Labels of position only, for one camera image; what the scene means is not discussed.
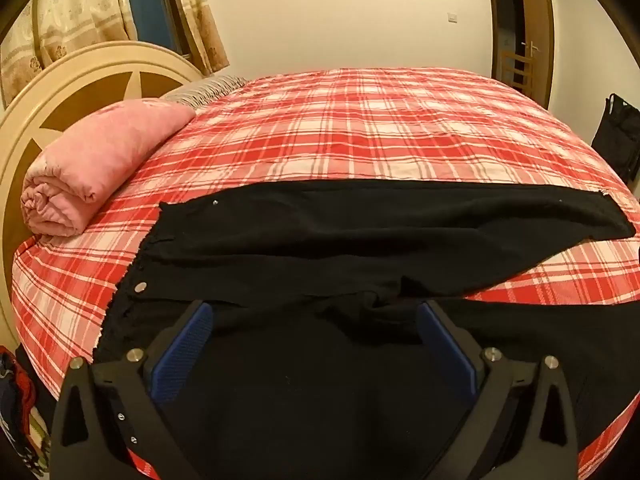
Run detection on pile of colourful clothes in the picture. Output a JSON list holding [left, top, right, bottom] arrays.
[[0, 345, 54, 480]]

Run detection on grey striped pillow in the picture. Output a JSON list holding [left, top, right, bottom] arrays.
[[162, 75, 249, 111]]

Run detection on cream and brown headboard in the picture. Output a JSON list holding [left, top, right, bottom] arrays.
[[0, 41, 206, 347]]

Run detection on window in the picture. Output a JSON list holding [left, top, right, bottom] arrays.
[[125, 0, 190, 57]]

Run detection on red plaid bed sheet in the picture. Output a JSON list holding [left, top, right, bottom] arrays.
[[10, 66, 640, 480]]

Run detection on black bag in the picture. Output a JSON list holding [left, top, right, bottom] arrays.
[[591, 93, 640, 184]]

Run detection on brown wooden door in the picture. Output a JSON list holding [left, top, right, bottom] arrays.
[[484, 0, 557, 112]]

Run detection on pink rolled blanket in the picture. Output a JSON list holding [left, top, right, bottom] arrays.
[[21, 100, 197, 237]]

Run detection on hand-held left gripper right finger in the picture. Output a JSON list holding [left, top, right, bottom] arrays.
[[417, 300, 581, 480]]

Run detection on wooden railing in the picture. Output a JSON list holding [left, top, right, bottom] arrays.
[[500, 51, 534, 97]]

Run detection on black pants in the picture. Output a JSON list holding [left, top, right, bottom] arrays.
[[94, 180, 640, 480]]

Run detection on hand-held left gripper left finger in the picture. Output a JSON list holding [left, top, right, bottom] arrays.
[[50, 301, 215, 480]]

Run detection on beige floral curtain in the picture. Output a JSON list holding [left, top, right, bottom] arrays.
[[167, 0, 231, 75], [0, 0, 139, 107]]

